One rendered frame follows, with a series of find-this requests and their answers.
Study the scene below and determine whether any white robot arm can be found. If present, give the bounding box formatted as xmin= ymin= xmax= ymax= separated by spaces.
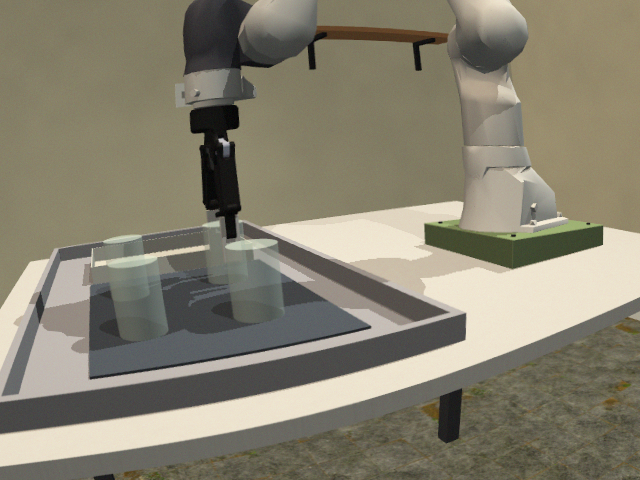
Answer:
xmin=183 ymin=0 xmax=568 ymax=233

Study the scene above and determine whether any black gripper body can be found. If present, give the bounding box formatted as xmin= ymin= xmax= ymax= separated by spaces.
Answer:
xmin=190 ymin=105 xmax=239 ymax=165

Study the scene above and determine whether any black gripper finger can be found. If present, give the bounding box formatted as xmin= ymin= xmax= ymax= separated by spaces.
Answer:
xmin=199 ymin=145 xmax=219 ymax=223
xmin=204 ymin=138 xmax=241 ymax=263

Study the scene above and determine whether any clear glass cylinder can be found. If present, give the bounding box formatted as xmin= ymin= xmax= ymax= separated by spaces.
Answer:
xmin=103 ymin=235 xmax=144 ymax=266
xmin=108 ymin=255 xmax=168 ymax=341
xmin=202 ymin=220 xmax=244 ymax=284
xmin=225 ymin=239 xmax=285 ymax=323

